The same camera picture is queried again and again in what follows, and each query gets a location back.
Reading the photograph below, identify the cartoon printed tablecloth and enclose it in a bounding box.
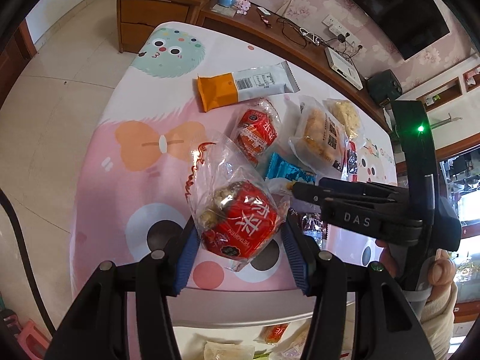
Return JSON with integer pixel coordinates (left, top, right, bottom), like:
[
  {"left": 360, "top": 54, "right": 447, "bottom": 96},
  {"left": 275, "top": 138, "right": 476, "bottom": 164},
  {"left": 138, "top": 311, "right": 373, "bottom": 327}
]
[{"left": 70, "top": 22, "right": 397, "bottom": 295}]

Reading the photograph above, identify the blue snack packet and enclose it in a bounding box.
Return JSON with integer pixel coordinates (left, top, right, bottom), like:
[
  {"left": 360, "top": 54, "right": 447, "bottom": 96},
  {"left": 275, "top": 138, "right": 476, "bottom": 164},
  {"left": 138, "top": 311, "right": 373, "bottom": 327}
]
[{"left": 265, "top": 153, "right": 317, "bottom": 185}]

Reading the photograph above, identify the white wall power strip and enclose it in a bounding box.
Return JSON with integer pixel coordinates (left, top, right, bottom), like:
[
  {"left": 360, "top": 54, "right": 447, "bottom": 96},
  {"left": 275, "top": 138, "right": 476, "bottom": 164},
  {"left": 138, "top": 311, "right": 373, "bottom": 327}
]
[{"left": 322, "top": 15, "right": 363, "bottom": 50}]

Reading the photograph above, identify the long wooden tv cabinet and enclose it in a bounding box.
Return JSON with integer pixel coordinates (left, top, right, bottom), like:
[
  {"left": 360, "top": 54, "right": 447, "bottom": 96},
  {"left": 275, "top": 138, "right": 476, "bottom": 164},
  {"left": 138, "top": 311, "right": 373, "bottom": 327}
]
[{"left": 196, "top": 0, "right": 391, "bottom": 132}]

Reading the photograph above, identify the small wooden drawer cabinet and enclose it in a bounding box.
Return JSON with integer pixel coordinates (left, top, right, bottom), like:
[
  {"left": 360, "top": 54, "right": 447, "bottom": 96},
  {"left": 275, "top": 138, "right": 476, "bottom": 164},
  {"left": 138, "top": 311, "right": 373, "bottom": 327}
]
[{"left": 116, "top": 0, "right": 211, "bottom": 53}]

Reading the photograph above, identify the red packets clear bag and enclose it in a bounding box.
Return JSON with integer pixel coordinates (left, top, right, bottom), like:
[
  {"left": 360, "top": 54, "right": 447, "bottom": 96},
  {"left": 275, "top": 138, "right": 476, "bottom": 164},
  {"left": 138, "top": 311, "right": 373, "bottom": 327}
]
[{"left": 185, "top": 129, "right": 290, "bottom": 272}]

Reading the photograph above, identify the puffed snack clear bag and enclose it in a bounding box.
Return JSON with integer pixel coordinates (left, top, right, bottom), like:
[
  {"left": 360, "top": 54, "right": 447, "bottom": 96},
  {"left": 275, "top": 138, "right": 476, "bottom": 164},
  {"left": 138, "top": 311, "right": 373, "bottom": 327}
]
[{"left": 324, "top": 98, "right": 366, "bottom": 149}]

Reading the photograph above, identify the black wall television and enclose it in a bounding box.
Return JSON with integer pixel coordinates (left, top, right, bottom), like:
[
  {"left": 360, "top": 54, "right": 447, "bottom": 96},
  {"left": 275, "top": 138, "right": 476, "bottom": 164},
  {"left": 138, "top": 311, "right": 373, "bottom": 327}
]
[{"left": 352, "top": 0, "right": 449, "bottom": 59}]

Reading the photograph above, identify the black air fryer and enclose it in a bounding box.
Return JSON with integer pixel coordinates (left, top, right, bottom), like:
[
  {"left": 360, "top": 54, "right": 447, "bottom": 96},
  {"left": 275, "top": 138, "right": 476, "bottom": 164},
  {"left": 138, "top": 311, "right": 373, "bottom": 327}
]
[{"left": 366, "top": 70, "right": 403, "bottom": 107}]

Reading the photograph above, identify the white plastic tray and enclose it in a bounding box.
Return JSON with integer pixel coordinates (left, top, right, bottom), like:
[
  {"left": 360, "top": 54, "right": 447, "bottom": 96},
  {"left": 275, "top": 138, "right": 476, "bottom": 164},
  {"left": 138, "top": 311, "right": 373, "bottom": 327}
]
[{"left": 166, "top": 293, "right": 357, "bottom": 360}]

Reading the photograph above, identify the black cable on cabinet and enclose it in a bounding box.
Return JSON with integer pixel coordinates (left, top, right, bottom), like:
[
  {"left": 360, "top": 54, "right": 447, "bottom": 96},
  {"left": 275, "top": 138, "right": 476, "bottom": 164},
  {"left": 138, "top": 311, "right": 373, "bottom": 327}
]
[{"left": 275, "top": 16, "right": 324, "bottom": 50}]

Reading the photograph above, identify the white set-top box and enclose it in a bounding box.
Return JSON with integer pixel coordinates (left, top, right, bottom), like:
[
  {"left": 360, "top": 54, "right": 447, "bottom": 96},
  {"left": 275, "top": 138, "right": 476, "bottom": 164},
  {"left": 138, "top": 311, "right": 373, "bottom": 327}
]
[{"left": 325, "top": 48, "right": 363, "bottom": 90}]

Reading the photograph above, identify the person right hand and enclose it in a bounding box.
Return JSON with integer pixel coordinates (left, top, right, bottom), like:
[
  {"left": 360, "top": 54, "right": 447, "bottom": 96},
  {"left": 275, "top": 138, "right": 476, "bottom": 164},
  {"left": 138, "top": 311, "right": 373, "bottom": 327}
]
[{"left": 375, "top": 240, "right": 456, "bottom": 302}]

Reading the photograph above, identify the pink toy figure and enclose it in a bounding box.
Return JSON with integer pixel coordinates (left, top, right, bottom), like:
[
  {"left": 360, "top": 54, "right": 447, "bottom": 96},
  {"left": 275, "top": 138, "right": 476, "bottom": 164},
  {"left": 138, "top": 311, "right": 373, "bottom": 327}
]
[{"left": 234, "top": 0, "right": 251, "bottom": 16}]

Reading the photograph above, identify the golden pastry clear bag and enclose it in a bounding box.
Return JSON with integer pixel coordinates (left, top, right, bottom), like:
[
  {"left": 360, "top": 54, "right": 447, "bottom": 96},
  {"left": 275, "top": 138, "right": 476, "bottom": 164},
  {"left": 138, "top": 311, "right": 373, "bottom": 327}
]
[{"left": 289, "top": 96, "right": 347, "bottom": 179}]

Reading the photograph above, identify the orange white snack bar packet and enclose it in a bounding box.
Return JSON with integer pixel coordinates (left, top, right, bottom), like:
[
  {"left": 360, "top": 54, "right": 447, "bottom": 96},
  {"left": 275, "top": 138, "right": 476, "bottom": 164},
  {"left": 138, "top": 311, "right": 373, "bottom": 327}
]
[{"left": 197, "top": 61, "right": 300, "bottom": 112}]

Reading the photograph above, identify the red small snack packet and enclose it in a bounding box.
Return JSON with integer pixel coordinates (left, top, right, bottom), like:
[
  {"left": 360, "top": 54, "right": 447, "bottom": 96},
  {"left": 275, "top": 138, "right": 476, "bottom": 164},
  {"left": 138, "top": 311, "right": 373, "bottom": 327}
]
[{"left": 230, "top": 97, "right": 281, "bottom": 167}]

